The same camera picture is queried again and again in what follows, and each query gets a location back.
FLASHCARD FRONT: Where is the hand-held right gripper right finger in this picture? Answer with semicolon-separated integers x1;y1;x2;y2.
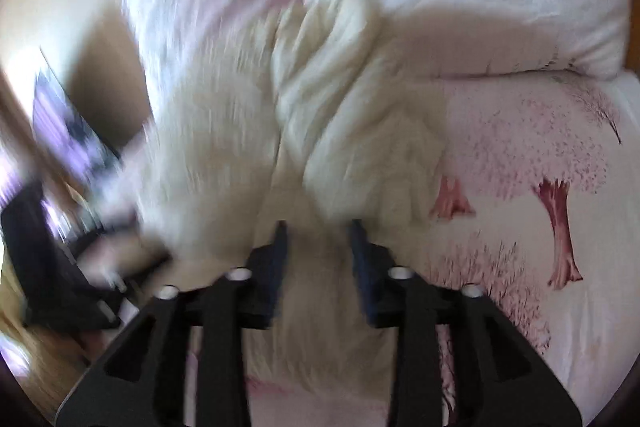
347;219;583;427

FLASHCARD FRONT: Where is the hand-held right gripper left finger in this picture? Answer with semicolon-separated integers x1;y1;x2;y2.
55;221;290;427

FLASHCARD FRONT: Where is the cream quilted down jacket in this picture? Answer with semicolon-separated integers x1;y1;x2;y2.
122;0;448;373

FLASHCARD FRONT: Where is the purple printed board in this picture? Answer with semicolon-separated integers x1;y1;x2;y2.
32;72;123;192

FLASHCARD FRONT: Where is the pink tree print bedsheet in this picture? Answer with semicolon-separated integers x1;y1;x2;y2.
185;72;640;427

